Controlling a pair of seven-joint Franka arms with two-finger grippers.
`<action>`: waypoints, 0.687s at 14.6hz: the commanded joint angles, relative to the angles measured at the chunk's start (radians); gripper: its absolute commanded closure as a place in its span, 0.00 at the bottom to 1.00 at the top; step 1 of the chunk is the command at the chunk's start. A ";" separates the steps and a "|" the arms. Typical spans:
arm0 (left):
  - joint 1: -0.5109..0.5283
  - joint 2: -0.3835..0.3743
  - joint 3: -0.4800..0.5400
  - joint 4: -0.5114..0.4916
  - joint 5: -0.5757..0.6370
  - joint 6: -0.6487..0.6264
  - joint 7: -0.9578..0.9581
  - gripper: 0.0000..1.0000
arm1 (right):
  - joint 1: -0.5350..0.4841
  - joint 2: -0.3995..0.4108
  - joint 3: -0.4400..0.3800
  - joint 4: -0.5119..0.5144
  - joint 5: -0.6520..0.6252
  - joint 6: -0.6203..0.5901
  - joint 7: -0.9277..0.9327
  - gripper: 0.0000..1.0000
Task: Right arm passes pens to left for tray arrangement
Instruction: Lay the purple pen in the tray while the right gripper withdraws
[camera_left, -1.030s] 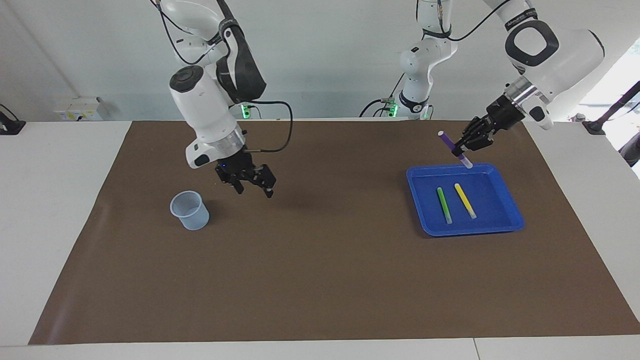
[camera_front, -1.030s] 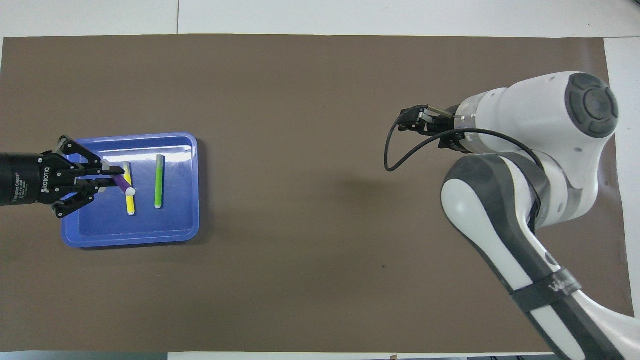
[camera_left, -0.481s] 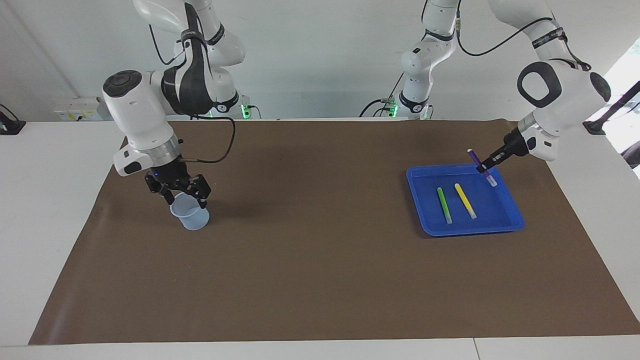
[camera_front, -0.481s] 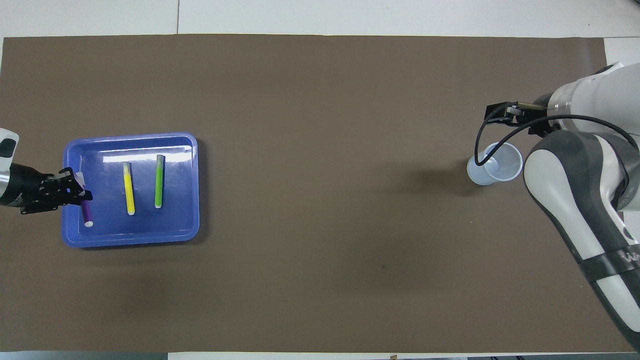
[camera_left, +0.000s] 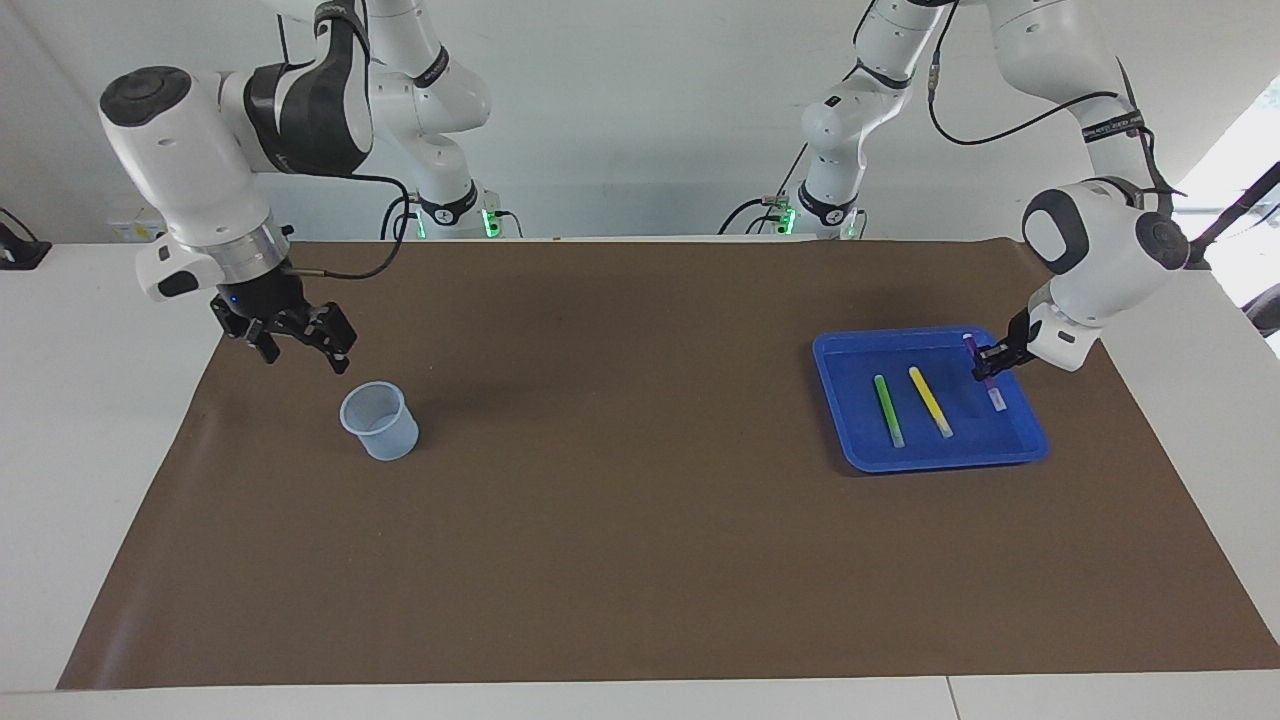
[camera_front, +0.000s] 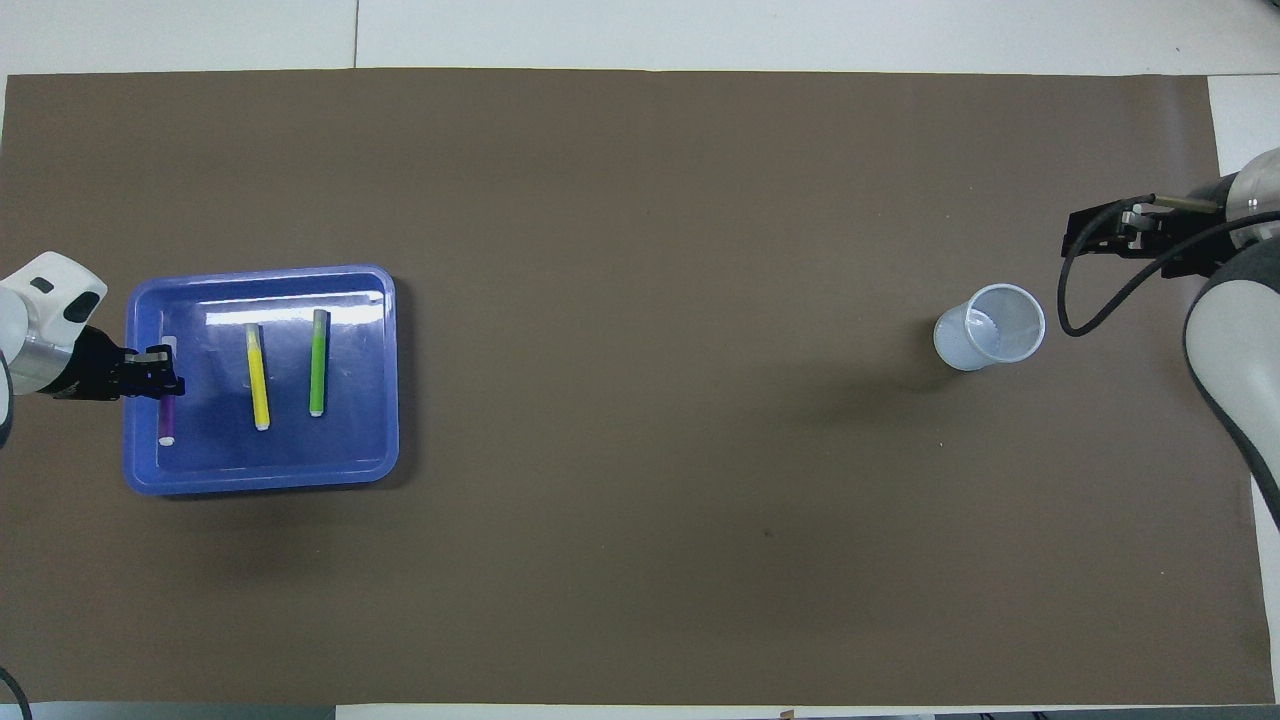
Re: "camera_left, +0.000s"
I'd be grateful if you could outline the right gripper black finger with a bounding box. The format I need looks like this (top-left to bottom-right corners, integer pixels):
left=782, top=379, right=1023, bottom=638
left=288, top=300, right=359, bottom=377
left=210, top=303, right=283, bottom=364

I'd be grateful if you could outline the purple pen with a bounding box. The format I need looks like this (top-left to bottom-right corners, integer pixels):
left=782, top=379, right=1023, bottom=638
left=962, top=333, right=1006, bottom=411

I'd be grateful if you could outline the yellow pen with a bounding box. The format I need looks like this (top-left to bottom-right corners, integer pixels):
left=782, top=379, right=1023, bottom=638
left=908, top=366, right=954, bottom=439

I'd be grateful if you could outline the green pen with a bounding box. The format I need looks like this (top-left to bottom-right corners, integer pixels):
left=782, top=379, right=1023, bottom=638
left=873, top=374, right=906, bottom=449

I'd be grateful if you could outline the blue plastic tray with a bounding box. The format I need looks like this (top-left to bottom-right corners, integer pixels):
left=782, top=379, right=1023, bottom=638
left=812, top=325, right=1051, bottom=474

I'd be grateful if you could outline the translucent plastic cup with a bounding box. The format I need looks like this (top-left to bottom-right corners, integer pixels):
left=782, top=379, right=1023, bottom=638
left=340, top=381, right=421, bottom=462

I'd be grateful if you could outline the black table clamp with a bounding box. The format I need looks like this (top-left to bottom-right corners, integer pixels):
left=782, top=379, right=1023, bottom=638
left=0, top=208, right=53, bottom=271

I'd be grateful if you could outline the black angled stand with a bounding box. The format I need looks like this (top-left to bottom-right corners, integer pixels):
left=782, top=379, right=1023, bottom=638
left=1185, top=160, right=1280, bottom=271

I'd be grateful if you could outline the brown table mat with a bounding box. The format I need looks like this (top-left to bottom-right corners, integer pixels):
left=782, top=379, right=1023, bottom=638
left=57, top=238, right=1280, bottom=691

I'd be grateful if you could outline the black base power cable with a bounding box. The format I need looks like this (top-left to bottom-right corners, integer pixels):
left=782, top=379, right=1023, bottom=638
left=380, top=193, right=423, bottom=241
left=722, top=196, right=801, bottom=236

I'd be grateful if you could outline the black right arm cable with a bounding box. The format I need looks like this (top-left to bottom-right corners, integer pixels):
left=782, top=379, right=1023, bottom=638
left=270, top=0, right=416, bottom=283

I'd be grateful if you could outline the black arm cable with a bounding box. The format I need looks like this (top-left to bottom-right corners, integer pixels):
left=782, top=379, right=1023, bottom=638
left=270, top=0, right=416, bottom=283
left=925, top=0, right=1186, bottom=196

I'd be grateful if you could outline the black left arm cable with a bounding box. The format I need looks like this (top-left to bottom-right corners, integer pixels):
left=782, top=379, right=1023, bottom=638
left=925, top=0, right=1186, bottom=196

